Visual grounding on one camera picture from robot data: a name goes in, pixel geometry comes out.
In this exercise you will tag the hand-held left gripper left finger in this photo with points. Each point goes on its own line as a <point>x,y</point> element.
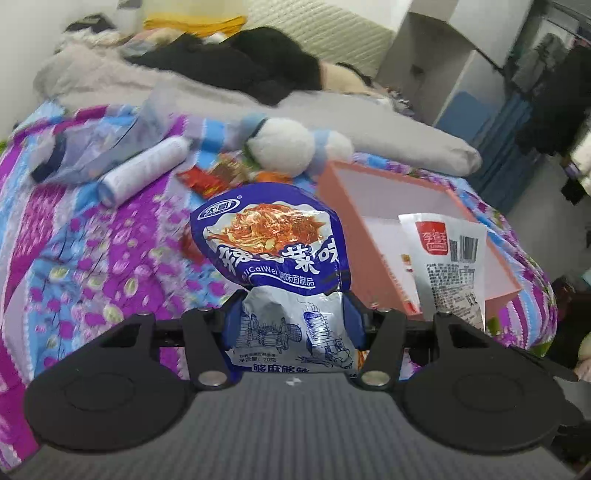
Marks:
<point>232,323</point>

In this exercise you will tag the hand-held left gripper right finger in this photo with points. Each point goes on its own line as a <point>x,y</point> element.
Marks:
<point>354,323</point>

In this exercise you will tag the blue snack packet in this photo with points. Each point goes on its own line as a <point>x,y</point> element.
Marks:
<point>277,258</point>

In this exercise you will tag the white red-label snack packet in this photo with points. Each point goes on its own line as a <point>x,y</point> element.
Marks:
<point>443,272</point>

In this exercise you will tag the pink cardboard box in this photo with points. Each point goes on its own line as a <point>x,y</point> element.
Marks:
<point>337,207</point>

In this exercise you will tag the pile of snack packets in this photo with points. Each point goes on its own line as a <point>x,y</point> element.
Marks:
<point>207,180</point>

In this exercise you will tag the orange snack packet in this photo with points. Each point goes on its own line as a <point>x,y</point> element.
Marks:
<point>273,177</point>

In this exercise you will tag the floral purple bedsheet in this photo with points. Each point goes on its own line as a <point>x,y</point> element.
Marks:
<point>92,258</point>

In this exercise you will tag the white cylindrical roll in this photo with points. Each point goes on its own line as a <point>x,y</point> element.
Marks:
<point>138,170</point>

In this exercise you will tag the white and blue plush toy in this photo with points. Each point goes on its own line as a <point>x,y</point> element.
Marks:
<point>281,143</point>

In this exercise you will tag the grey duvet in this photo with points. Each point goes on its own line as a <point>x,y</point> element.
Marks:
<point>369,124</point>

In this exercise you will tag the clear bluish plastic bag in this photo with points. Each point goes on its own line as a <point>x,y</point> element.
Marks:
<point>92,152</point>

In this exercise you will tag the blue board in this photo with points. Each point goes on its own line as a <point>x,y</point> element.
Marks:
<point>466,117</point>

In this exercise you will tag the cream pillow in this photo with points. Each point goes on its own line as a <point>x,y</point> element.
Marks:
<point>344,76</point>

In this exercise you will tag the black clothing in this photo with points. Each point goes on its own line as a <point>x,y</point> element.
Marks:
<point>207,64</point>

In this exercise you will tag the white cabinet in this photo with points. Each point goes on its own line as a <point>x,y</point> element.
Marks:
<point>429,55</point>

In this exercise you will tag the cream quilted headboard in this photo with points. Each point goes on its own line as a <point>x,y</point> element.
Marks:
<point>323,27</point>

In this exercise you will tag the yellow blanket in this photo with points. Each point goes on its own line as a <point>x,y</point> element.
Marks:
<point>194,25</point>

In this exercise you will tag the hanging dark clothes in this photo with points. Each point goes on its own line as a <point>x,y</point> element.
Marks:
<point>558,101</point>

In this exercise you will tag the heap of mixed clothes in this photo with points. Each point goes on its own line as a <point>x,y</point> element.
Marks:
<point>90,25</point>

